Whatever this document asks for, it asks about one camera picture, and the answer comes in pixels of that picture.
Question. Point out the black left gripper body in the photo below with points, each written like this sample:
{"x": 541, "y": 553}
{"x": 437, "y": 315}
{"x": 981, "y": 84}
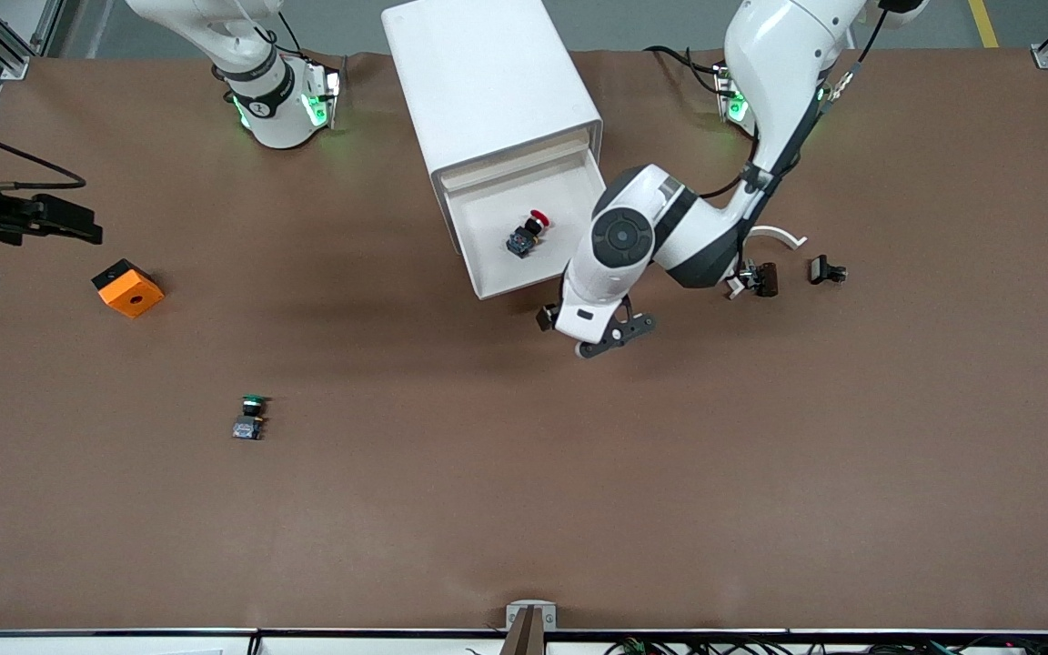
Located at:
{"x": 545, "y": 317}

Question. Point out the white plastic tray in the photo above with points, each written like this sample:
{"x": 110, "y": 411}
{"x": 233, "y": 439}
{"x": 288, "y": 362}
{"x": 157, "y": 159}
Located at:
{"x": 560, "y": 255}

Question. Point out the red push button switch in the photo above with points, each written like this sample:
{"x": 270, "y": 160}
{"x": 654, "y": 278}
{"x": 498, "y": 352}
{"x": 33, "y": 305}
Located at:
{"x": 524, "y": 241}

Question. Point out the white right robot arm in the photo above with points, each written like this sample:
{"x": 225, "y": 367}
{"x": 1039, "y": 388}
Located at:
{"x": 278, "y": 118}

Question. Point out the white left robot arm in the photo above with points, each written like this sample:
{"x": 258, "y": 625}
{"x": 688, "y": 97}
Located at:
{"x": 779, "y": 55}

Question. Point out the orange and black box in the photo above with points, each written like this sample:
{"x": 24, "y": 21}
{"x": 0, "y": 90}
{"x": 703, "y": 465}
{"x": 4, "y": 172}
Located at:
{"x": 133, "y": 296}

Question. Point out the dark brown small component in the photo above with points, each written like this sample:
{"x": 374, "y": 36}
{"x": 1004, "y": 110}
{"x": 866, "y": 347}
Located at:
{"x": 767, "y": 278}

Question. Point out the white curved plastic part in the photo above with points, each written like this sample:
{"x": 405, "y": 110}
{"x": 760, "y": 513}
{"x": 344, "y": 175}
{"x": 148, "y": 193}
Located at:
{"x": 788, "y": 236}

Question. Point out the small black component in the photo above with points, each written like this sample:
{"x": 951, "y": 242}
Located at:
{"x": 821, "y": 269}

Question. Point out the green push button switch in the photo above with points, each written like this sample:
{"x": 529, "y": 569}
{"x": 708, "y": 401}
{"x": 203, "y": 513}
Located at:
{"x": 248, "y": 428}

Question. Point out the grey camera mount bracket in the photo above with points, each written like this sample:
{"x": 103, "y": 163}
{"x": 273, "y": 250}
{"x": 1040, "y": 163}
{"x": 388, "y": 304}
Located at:
{"x": 549, "y": 619}

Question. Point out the brown camera post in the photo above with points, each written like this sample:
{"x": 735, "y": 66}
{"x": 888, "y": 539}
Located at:
{"x": 524, "y": 641}

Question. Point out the white table edge rail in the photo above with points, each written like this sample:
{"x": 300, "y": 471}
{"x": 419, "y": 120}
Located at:
{"x": 124, "y": 644}

